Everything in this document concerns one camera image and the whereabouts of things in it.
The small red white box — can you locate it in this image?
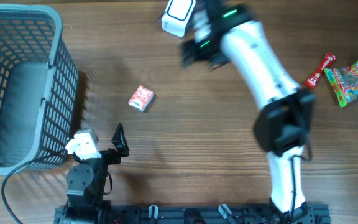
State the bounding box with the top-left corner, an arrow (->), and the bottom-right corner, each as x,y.
128,85 -> 154,112

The white barcode scanner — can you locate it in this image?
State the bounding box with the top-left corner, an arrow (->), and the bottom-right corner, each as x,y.
162,0 -> 196,37

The red Nescafe coffee stick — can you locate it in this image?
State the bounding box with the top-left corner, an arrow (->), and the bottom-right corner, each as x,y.
305,52 -> 336,90

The green Haribo gummy bag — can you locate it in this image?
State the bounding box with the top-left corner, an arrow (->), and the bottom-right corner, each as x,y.
324,61 -> 358,108

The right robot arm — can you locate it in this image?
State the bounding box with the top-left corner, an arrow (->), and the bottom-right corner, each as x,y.
181,1 -> 315,223

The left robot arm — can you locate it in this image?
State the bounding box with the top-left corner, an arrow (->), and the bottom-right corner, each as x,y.
53,123 -> 129,224

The grey plastic mesh basket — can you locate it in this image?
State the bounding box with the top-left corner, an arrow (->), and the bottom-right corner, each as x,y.
0,4 -> 78,176

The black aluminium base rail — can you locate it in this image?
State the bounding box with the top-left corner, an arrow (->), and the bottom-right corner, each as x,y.
53,203 -> 331,224

